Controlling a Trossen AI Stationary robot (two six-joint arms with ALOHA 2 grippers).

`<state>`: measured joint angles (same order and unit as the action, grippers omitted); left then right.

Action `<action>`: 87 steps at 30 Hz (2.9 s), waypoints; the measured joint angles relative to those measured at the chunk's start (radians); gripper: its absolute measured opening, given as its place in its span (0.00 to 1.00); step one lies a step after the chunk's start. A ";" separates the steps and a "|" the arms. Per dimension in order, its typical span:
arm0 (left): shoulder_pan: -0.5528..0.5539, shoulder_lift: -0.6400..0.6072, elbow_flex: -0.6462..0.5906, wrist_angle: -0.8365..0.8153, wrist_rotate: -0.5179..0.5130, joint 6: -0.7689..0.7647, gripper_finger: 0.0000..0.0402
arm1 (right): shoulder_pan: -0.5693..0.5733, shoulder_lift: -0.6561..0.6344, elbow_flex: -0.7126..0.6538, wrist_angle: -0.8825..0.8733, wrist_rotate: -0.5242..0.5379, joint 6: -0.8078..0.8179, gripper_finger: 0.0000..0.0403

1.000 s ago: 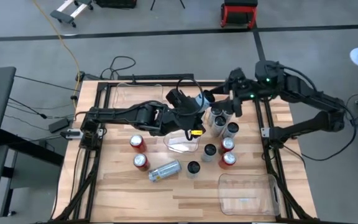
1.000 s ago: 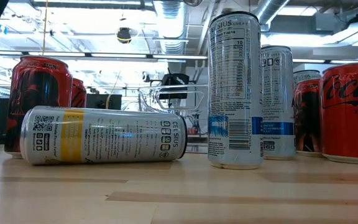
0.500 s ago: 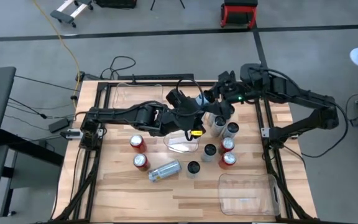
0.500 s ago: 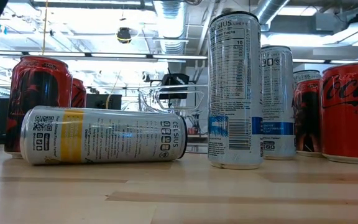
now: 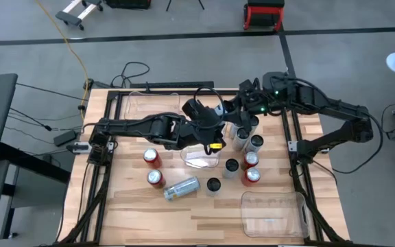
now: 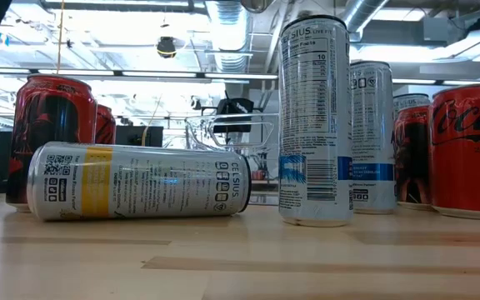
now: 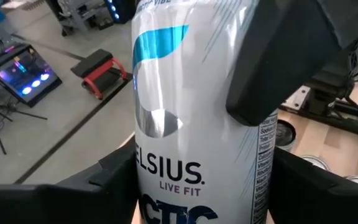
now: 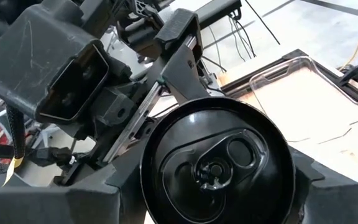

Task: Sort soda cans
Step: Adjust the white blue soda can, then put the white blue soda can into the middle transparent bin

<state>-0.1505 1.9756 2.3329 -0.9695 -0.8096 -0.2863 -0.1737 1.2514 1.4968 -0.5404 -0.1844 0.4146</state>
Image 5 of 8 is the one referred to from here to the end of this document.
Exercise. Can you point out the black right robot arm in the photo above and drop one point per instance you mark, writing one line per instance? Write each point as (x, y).
(321, 99)

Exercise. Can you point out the red and black stool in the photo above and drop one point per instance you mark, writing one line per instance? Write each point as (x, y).
(262, 10)

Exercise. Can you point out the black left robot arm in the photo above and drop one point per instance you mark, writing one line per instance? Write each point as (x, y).
(132, 127)

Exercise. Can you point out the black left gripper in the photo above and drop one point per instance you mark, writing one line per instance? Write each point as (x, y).
(211, 128)

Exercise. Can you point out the black power adapter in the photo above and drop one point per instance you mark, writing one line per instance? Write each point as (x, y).
(65, 138)

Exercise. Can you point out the Celsius Arctic Vibe can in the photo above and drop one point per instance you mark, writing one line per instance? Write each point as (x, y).
(214, 184)
(231, 164)
(256, 140)
(221, 110)

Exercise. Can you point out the black aluminium table frame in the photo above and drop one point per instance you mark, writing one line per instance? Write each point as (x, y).
(115, 206)

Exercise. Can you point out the black power strip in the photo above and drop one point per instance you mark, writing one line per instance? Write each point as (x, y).
(170, 84)

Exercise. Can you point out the black case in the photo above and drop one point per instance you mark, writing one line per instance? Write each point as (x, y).
(129, 3)

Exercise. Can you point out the wooden wheeled dolly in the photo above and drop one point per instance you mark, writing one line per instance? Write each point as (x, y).
(68, 18)

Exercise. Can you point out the red Coca-Cola can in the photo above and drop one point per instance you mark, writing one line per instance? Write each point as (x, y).
(251, 158)
(150, 155)
(253, 174)
(154, 176)

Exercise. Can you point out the clear plastic bin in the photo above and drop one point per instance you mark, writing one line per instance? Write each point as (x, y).
(142, 103)
(197, 161)
(273, 216)

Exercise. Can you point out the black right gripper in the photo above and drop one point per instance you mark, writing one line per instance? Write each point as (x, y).
(242, 116)

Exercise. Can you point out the black tripod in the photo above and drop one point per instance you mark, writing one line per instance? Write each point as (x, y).
(168, 5)

